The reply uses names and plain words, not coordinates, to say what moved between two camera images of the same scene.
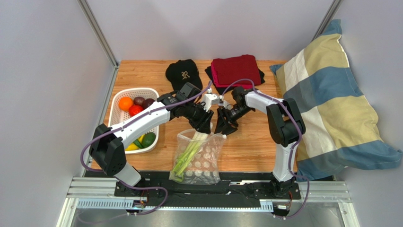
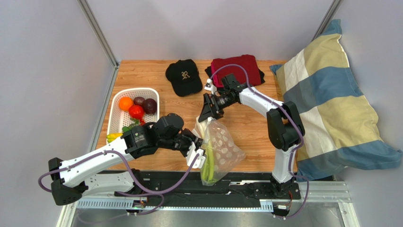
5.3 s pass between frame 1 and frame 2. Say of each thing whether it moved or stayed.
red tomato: stayed
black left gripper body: moved
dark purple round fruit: stayed
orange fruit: stayed
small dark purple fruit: stayed
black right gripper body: moved
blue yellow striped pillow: stayed
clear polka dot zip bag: moved
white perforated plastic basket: stayed
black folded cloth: stayed
